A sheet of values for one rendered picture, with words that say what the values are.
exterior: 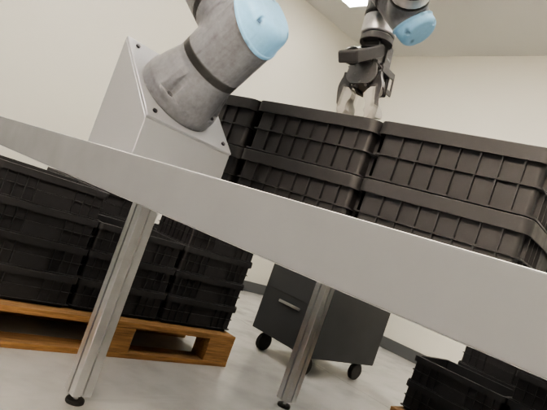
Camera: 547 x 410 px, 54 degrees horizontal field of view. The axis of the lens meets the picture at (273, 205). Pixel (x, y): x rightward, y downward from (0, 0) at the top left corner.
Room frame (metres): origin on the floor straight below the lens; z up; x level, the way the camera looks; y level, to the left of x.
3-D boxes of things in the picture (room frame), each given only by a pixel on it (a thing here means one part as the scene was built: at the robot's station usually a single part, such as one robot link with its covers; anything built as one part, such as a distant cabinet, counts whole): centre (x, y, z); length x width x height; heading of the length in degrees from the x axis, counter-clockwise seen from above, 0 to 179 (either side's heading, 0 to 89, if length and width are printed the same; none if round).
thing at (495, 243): (1.03, -0.37, 0.76); 0.40 x 0.30 x 0.12; 143
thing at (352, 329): (3.11, -0.48, 0.45); 0.62 x 0.45 x 0.90; 133
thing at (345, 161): (1.21, -0.13, 0.87); 0.40 x 0.30 x 0.11; 143
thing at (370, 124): (1.21, -0.13, 0.92); 0.40 x 0.30 x 0.02; 143
